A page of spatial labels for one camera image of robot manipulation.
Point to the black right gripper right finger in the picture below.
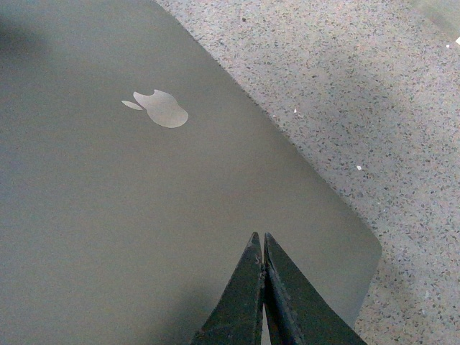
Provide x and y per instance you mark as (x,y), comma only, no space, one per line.
(296,312)

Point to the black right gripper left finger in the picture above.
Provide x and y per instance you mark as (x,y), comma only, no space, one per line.
(238,315)

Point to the grey laptop computer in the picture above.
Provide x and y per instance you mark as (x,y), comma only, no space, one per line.
(133,172)

